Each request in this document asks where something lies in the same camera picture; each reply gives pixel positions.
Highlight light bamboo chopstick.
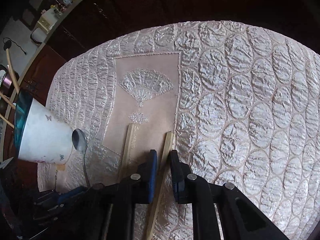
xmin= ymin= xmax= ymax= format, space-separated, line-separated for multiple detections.
xmin=118 ymin=123 xmax=135 ymax=181
xmin=145 ymin=131 xmax=174 ymax=240

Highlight dark wood lower cabinets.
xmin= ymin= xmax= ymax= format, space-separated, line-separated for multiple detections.
xmin=0 ymin=0 xmax=320 ymax=188

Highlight purple rice cooker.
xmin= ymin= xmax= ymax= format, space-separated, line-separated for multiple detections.
xmin=0 ymin=64 xmax=14 ymax=94

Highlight pink quilted tablecloth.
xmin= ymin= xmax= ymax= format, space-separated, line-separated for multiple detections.
xmin=37 ymin=21 xmax=319 ymax=239

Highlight white electric kettle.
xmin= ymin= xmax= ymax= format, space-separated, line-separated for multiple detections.
xmin=30 ymin=27 xmax=47 ymax=46

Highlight teal rimmed white utensil holder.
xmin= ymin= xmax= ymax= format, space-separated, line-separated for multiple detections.
xmin=14 ymin=89 xmax=73 ymax=165

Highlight steel spoon pink handle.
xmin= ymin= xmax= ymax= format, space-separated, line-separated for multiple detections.
xmin=72 ymin=128 xmax=91 ymax=188

